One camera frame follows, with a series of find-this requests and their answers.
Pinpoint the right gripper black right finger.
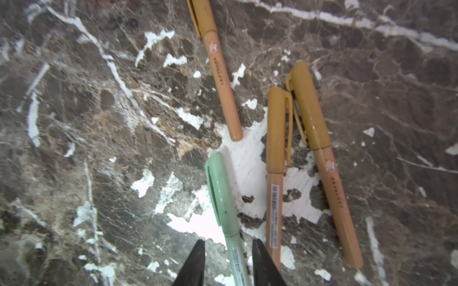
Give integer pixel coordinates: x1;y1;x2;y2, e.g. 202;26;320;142
252;239;286;286

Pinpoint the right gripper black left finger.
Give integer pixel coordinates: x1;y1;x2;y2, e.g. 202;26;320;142
172;240;206;286

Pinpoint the light green pen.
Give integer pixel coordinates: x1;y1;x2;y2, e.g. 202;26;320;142
205;153;252;286

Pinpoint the brown pen right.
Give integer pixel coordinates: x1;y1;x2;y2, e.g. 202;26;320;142
285;61;364;269

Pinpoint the brown pen left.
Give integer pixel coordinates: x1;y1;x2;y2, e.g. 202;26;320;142
187;0;243;142

